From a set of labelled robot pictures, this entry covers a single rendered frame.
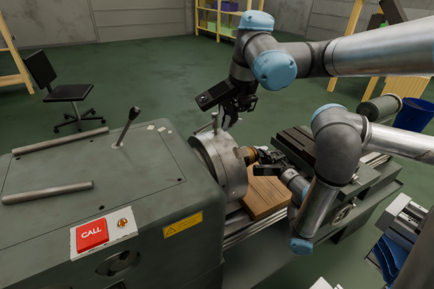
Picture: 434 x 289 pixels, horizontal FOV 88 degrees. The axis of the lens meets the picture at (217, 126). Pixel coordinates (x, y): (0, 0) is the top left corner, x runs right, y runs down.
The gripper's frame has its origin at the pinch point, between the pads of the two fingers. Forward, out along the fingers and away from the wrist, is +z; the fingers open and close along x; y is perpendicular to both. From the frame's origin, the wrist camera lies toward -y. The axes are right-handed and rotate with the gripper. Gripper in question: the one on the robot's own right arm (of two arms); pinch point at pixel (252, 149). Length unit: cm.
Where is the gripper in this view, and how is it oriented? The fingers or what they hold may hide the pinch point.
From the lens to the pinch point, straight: 108.4
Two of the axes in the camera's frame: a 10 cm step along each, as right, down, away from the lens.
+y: 8.7, -2.4, 4.2
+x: 0.3, -8.4, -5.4
